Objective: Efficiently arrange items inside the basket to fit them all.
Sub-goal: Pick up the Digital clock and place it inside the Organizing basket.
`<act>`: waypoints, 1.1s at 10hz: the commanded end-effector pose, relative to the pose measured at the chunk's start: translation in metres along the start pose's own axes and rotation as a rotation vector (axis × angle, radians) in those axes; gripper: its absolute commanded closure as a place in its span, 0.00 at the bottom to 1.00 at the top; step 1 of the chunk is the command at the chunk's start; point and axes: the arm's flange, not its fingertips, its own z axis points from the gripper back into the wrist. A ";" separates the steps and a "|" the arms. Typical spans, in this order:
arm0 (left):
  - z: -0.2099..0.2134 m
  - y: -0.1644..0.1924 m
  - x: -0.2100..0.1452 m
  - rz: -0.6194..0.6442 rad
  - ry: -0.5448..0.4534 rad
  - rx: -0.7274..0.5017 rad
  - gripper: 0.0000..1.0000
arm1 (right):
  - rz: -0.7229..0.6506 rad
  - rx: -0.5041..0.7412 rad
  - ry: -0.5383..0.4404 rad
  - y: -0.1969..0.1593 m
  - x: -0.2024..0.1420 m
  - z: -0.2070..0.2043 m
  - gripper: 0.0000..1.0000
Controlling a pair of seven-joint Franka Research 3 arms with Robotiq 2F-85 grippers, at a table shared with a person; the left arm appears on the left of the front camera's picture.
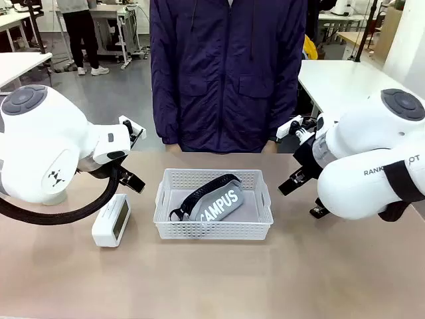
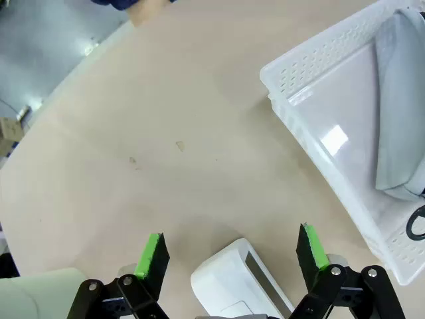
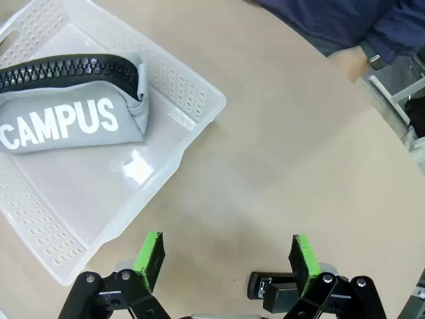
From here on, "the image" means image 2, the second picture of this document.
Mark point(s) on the person in purple jacket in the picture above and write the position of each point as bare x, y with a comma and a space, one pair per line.
116, 2

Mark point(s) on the small cardboard box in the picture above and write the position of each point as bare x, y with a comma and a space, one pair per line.
8, 128

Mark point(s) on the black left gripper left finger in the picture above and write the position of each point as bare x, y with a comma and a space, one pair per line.
152, 266

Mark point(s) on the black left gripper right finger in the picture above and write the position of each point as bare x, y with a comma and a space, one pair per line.
310, 259

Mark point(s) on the white perforated plastic basket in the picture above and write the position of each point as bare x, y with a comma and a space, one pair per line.
332, 109

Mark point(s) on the white rectangular box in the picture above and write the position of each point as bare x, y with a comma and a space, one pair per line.
225, 276

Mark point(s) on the light green plastic cup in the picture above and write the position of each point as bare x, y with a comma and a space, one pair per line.
33, 295

